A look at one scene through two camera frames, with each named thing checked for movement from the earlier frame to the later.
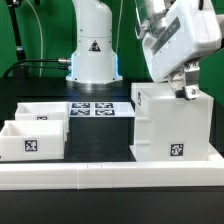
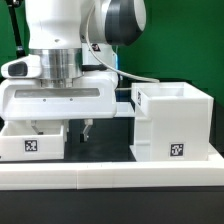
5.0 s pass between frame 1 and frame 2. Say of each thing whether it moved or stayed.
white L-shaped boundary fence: stayed
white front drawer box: stayed
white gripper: moved
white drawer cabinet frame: stayed
